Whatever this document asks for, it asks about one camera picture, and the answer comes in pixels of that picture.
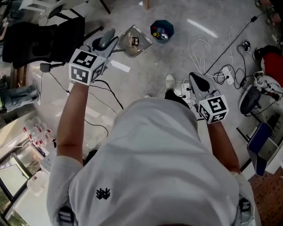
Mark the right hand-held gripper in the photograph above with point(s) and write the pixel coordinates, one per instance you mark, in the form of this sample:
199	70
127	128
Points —
213	110

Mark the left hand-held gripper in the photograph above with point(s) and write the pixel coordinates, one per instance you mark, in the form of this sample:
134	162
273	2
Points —
80	75

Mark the beige paper scrap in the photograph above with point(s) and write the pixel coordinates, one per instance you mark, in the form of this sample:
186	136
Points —
132	51

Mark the black snack wrapper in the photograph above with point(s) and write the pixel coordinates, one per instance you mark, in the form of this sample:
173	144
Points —
135	41

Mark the grey metal dustpan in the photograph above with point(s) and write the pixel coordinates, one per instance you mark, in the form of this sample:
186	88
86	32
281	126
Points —
143	42

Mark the teal waste bin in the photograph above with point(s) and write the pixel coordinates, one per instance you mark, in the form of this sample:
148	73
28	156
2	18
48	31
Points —
162	40

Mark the person's left forearm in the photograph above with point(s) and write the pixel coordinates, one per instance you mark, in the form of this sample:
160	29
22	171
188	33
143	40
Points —
70	114

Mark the person's right forearm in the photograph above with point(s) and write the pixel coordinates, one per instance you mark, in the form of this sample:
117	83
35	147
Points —
223	145

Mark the person's black trousers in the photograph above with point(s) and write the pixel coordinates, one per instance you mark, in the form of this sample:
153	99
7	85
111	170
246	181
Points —
174	97

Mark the person's right white shoe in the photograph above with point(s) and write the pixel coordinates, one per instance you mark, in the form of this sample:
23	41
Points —
169	80

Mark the person's white shoe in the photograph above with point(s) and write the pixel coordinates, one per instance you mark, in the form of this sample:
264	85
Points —
169	80
147	96

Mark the small black power adapter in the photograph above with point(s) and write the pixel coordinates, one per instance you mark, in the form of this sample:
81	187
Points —
243	82

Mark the grey capsule backpack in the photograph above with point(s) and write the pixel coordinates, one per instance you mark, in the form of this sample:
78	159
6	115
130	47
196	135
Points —
249	99

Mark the yellow round lid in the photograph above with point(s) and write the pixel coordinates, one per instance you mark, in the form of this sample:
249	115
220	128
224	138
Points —
156	34

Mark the person's left white shoe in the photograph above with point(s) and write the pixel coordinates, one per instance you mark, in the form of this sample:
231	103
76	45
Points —
147	96

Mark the spare hand-held gripper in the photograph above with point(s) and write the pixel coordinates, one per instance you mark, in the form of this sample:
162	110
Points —
247	49

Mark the black mesh office chair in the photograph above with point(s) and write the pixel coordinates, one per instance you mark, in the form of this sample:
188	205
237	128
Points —
39	42

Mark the blue chair with black legs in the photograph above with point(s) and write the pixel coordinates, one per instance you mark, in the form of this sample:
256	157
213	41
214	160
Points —
258	141

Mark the white cabinet with red label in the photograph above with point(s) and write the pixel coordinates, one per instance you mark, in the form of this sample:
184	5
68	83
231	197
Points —
274	150

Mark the person's white t-shirt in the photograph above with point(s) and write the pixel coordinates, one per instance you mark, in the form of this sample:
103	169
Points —
143	165

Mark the pack of water bottles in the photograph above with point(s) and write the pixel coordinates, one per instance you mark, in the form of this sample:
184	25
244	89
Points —
37	132

